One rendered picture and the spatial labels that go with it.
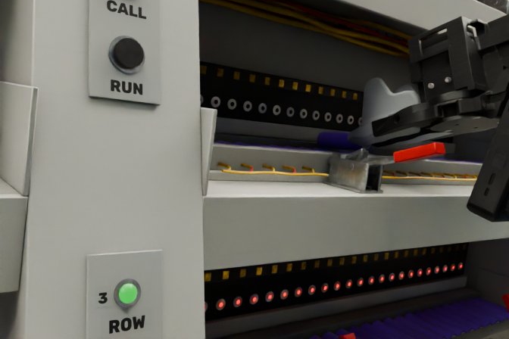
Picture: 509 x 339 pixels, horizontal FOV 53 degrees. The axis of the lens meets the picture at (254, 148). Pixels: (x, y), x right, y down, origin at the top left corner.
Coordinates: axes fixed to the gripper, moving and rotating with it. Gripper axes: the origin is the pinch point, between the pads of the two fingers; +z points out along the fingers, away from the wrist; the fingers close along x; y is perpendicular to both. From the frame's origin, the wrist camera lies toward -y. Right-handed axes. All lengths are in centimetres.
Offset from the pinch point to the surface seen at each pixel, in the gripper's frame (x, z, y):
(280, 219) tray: 19.0, -7.4, -8.0
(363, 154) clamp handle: 9.5, -7.0, -3.1
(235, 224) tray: 22.6, -7.3, -8.1
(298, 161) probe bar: 12.9, -3.2, -3.0
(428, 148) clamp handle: 9.8, -13.0, -3.9
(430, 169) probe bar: -5.6, -3.2, -3.1
